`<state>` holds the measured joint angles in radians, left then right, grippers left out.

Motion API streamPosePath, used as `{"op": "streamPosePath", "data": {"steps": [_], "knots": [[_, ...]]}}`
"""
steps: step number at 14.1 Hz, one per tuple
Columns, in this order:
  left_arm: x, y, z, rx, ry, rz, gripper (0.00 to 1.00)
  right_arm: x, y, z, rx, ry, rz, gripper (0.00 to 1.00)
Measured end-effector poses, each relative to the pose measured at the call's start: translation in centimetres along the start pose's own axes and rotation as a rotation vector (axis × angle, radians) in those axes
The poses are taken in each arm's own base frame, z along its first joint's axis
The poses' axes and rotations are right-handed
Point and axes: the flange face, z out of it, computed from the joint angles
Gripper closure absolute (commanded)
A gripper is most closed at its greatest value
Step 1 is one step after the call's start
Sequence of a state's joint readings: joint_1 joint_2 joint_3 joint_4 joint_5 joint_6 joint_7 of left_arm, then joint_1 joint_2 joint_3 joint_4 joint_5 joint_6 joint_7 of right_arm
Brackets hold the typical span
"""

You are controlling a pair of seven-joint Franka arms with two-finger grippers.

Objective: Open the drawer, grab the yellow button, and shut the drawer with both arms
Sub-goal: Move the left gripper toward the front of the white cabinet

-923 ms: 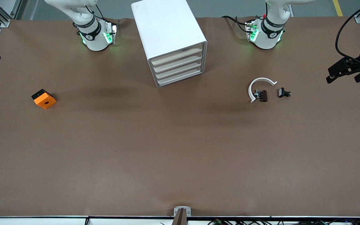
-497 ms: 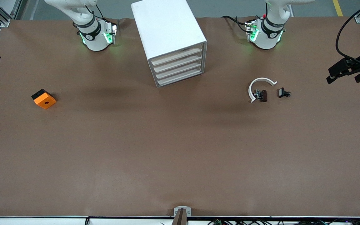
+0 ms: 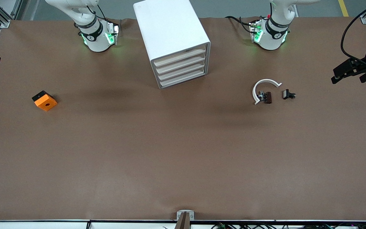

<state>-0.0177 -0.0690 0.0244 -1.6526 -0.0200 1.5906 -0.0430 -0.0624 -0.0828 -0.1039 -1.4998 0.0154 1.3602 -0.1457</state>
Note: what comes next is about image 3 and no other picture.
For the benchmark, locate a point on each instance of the white drawer with button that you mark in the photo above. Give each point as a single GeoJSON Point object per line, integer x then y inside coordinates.
{"type": "Point", "coordinates": [179, 57]}

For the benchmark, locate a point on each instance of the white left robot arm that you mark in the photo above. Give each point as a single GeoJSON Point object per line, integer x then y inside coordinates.
{"type": "Point", "coordinates": [270, 35]}

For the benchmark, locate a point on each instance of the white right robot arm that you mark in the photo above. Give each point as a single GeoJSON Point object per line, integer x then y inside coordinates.
{"type": "Point", "coordinates": [95, 35]}

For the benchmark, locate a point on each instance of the small black clip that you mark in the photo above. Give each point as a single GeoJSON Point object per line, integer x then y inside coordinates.
{"type": "Point", "coordinates": [286, 94]}

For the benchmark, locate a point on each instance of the orange and black box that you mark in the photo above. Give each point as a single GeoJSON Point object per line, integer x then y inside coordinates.
{"type": "Point", "coordinates": [45, 102]}

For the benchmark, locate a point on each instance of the brown table cover sheet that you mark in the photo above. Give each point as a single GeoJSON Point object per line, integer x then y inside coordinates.
{"type": "Point", "coordinates": [183, 159]}

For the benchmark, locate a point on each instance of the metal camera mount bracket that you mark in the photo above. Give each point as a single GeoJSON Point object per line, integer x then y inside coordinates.
{"type": "Point", "coordinates": [185, 216]}

